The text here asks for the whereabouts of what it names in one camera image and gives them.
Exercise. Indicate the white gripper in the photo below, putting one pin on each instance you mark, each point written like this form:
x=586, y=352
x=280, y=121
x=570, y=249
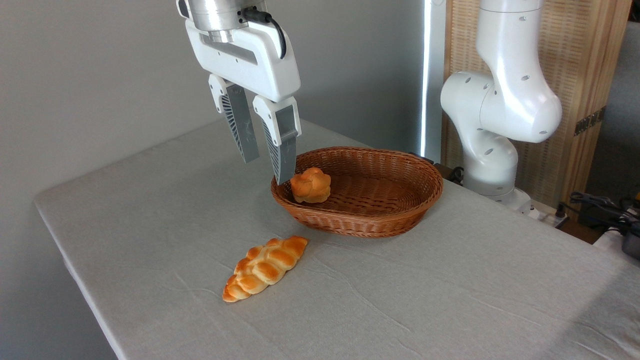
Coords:
x=250, y=60

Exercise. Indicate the long braided bread loaf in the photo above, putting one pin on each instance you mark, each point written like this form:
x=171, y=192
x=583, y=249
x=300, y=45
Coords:
x=265, y=270

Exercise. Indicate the black robot base clamp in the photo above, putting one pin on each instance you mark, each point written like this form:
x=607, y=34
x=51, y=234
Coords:
x=450, y=172

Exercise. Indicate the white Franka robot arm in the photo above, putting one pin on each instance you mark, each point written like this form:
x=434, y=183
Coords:
x=500, y=100

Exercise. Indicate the round knotted bread roll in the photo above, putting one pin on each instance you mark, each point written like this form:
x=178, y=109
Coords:
x=311, y=186

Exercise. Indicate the brown woven wicker basket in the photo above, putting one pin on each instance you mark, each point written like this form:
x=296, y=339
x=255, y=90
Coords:
x=380, y=210

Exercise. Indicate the vertical metal light pole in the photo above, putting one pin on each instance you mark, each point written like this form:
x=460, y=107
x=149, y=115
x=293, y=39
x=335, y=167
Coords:
x=434, y=75

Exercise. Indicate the grey tablecloth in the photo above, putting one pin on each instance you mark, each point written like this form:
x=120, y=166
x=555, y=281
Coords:
x=400, y=300

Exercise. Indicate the white power strip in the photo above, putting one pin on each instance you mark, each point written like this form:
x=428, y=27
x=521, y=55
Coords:
x=547, y=215

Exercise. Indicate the wooden woven screen panel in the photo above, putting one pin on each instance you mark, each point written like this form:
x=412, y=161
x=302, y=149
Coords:
x=580, y=50

